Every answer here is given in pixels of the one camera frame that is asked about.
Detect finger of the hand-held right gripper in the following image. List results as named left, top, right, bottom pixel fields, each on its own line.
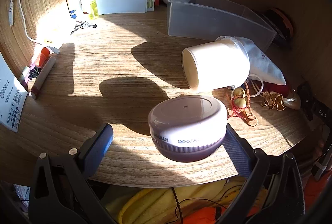
left=296, top=81, right=315, bottom=122

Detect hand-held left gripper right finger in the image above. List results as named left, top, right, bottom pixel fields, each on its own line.
left=216, top=123, right=306, bottom=224

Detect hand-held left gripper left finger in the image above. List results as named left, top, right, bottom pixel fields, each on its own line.
left=28, top=123, right=115, bottom=224

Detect red and gold drawstring pouch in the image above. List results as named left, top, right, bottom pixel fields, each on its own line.
left=261, top=82, right=303, bottom=111

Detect white cloth bag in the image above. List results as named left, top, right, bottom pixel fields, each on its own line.
left=232, top=36, right=286, bottom=85

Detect white paper cup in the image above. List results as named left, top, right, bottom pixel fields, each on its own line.
left=182, top=36, right=251, bottom=92

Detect clear plastic storage box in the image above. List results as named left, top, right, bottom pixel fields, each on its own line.
left=166, top=0, right=277, bottom=52

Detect person's right forearm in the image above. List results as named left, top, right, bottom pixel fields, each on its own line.
left=303, top=177, right=328, bottom=214

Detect orange garment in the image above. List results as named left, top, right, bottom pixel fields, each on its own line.
left=182, top=206, right=260, bottom=224

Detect yellow blanket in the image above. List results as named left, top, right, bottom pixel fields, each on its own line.
left=104, top=178, right=262, bottom=224

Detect black and orange tape roll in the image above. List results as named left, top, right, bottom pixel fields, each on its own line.
left=262, top=8, right=295, bottom=48

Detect white and blue printed packet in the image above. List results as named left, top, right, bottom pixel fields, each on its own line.
left=0, top=54, right=28, bottom=133

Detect orange marker pen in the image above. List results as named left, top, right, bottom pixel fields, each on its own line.
left=19, top=47, right=51, bottom=84

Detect metal nail clipper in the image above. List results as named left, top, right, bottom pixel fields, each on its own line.
left=70, top=19, right=98, bottom=35

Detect gold beads on red string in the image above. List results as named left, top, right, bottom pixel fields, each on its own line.
left=226, top=82, right=258, bottom=127

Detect thin black cable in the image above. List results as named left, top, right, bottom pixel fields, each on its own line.
left=171, top=186, right=234, bottom=224

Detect white charging cable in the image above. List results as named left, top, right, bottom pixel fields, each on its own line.
left=8, top=0, right=60, bottom=54

